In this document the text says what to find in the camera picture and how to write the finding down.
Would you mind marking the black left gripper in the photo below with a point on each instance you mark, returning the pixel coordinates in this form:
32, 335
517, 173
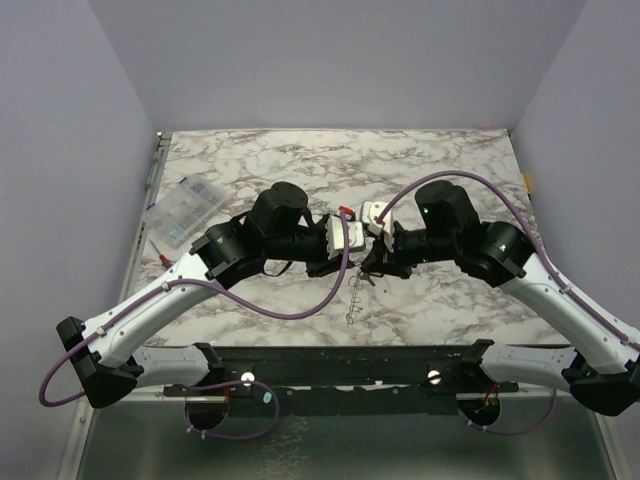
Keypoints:
324, 266

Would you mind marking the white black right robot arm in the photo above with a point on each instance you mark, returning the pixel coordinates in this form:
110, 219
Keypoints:
599, 368

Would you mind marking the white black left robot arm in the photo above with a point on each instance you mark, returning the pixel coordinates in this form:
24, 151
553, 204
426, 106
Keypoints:
107, 351

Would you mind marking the key with black tag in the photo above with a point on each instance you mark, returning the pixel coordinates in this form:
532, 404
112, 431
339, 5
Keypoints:
366, 278

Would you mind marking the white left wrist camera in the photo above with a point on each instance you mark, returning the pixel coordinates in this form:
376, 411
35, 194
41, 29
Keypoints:
344, 235

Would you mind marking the silver metal keyring holder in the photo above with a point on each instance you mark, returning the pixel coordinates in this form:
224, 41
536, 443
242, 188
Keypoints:
355, 284

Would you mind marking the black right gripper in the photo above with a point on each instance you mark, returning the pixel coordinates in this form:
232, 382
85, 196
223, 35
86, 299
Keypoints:
382, 262

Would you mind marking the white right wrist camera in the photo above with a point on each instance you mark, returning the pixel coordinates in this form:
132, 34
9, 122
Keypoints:
370, 215

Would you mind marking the clear plastic screw organizer box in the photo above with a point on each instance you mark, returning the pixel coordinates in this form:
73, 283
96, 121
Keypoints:
183, 209

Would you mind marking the blue red handled screwdriver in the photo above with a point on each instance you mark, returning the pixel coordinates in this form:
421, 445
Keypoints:
165, 262

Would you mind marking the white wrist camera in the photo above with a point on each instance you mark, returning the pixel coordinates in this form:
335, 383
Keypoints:
370, 215
344, 235

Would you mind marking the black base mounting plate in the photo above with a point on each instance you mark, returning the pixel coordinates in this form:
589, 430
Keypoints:
317, 381

